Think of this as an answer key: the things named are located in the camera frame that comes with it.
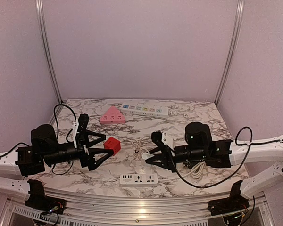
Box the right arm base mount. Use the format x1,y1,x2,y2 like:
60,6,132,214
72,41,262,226
208,198,250,226

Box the long white colourful power strip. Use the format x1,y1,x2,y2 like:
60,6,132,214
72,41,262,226
120,103,169,118

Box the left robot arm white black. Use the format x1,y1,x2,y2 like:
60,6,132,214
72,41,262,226
0,124,114,210

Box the white charger plug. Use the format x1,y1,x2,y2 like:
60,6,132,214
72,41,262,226
141,153,154,160

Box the red cube socket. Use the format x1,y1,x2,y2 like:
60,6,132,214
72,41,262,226
103,137,121,156

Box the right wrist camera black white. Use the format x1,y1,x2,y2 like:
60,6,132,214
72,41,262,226
151,131,175,151

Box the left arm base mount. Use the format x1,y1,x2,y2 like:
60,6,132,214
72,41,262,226
25,197,67,226

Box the left aluminium frame post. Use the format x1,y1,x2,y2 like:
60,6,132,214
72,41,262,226
35,0,63,104

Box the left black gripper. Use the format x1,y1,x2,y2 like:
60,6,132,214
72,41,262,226
42,130,114,171

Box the aluminium front rail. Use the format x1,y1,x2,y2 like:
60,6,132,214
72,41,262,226
4,186,269,226

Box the right aluminium frame post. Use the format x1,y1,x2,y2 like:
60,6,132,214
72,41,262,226
214,0,245,106

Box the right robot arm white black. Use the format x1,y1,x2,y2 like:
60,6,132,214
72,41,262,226
145,122,283,211

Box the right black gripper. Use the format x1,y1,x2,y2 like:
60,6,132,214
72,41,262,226
146,145,207,173

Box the pink triangular power socket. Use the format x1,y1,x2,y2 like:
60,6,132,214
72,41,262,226
100,106,125,124

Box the aluminium frame post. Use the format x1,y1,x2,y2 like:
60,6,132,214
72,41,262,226
35,0,63,104
214,0,245,106

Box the dark green charger plug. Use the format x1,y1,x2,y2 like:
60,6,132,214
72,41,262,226
183,161,197,169

